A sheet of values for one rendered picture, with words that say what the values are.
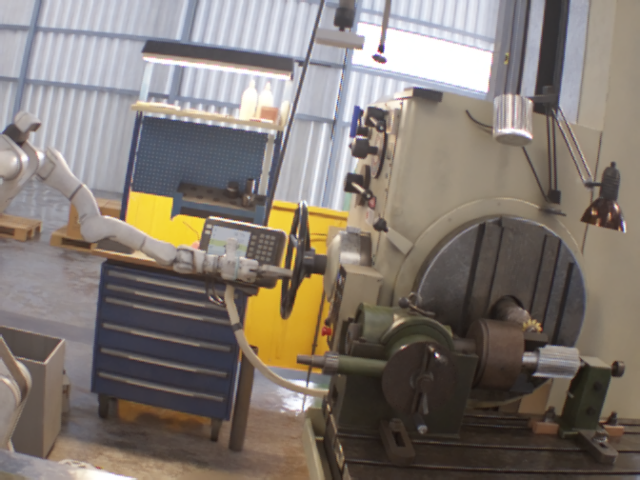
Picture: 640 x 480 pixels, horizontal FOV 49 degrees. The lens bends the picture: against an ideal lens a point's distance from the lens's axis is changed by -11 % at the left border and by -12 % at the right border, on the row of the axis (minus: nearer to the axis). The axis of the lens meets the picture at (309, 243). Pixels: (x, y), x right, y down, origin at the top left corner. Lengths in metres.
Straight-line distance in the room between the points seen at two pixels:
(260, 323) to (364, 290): 3.01
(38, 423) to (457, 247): 2.07
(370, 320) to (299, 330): 3.29
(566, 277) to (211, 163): 2.53
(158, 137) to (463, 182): 2.44
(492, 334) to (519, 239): 0.38
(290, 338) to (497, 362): 3.33
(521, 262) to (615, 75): 0.71
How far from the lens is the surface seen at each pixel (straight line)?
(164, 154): 4.39
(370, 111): 2.58
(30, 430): 3.50
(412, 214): 2.27
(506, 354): 1.98
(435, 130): 2.27
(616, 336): 2.60
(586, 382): 2.15
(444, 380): 1.83
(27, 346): 3.80
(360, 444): 1.84
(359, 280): 2.17
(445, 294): 2.22
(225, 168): 4.35
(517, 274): 2.26
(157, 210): 5.05
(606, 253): 2.51
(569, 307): 2.37
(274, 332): 5.17
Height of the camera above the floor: 1.68
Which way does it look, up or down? 8 degrees down
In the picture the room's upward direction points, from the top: 10 degrees clockwise
